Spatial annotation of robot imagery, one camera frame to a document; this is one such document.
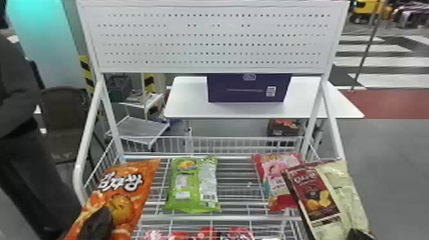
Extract yellow black striped post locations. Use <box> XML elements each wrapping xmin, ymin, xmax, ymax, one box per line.
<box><xmin>78</xmin><ymin>54</ymin><xmax>96</xmax><ymax>95</ymax></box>

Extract small white wire rack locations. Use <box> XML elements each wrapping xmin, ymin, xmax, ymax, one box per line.
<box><xmin>104</xmin><ymin>73</ymin><xmax>171</xmax><ymax>150</ymax></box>

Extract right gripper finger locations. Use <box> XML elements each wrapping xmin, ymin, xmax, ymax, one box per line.
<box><xmin>348</xmin><ymin>228</ymin><xmax>377</xmax><ymax>240</ymax></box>

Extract dark blue box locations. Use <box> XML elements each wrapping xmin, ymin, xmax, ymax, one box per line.
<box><xmin>206</xmin><ymin>73</ymin><xmax>292</xmax><ymax>103</ymax></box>

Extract dark chair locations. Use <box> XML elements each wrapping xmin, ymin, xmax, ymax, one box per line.
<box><xmin>39</xmin><ymin>86</ymin><xmax>102</xmax><ymax>166</ymax></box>

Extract pale green snack packet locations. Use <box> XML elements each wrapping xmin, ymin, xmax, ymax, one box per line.
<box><xmin>315</xmin><ymin>160</ymin><xmax>370</xmax><ymax>236</ymax></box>

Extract white side table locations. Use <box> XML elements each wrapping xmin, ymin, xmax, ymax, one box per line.
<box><xmin>163</xmin><ymin>75</ymin><xmax>365</xmax><ymax>148</ymax></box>

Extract orange snack packet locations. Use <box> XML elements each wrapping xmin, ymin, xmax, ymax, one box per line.
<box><xmin>63</xmin><ymin>159</ymin><xmax>161</xmax><ymax>240</ymax></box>

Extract dark red snack packet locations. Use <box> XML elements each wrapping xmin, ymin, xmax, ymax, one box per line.
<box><xmin>282</xmin><ymin>161</ymin><xmax>349</xmax><ymax>240</ymax></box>

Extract person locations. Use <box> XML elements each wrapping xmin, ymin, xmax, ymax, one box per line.
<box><xmin>0</xmin><ymin>33</ymin><xmax>83</xmax><ymax>240</ymax></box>

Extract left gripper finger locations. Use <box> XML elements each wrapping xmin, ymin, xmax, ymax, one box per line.
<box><xmin>79</xmin><ymin>207</ymin><xmax>116</xmax><ymax>240</ymax></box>

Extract pink snack packet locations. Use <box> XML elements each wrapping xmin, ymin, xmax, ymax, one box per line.
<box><xmin>252</xmin><ymin>152</ymin><xmax>304</xmax><ymax>213</ymax></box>

